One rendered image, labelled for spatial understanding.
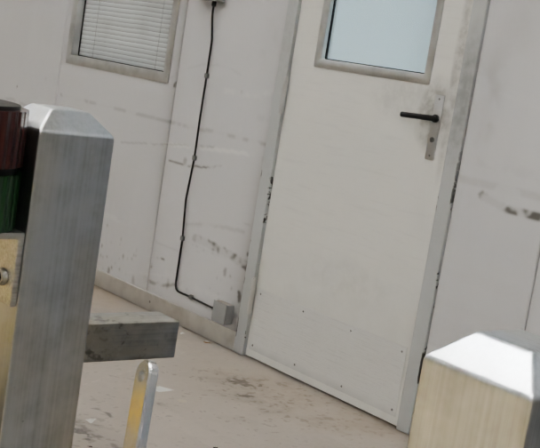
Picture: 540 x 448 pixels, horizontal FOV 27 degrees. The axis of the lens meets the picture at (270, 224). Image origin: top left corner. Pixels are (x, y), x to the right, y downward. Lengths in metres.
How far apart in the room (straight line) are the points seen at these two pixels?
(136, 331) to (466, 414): 0.60
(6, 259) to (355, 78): 3.66
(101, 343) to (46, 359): 0.37
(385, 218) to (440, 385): 3.66
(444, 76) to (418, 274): 0.67
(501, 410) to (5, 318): 0.25
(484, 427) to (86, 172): 0.24
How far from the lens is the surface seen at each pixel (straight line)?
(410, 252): 3.86
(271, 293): 4.37
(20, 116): 0.44
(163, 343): 0.88
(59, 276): 0.47
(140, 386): 0.56
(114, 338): 0.85
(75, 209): 0.46
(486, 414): 0.27
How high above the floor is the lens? 1.17
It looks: 8 degrees down
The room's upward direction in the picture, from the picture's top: 9 degrees clockwise
